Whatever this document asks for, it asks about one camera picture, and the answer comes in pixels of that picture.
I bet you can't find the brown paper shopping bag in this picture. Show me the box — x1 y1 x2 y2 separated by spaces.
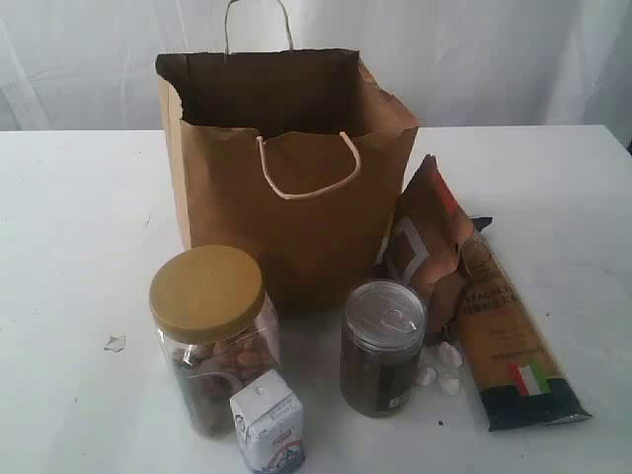
155 0 421 320

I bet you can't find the brown coffee pouch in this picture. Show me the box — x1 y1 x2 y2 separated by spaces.
379 154 475 346

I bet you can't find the dark clear pull-tab can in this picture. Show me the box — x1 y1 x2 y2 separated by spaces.
340 279 428 418

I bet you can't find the clear jar gold lid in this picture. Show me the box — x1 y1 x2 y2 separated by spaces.
149 245 280 437

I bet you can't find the white pebble left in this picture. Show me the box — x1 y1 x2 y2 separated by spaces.
415 364 437 387

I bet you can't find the small white milk carton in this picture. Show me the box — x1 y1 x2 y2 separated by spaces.
230 369 305 473

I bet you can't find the white pebble lower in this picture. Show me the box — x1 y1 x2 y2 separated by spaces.
438 375 461 397

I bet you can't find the spaghetti packet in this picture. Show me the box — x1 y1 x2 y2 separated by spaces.
453 230 593 432

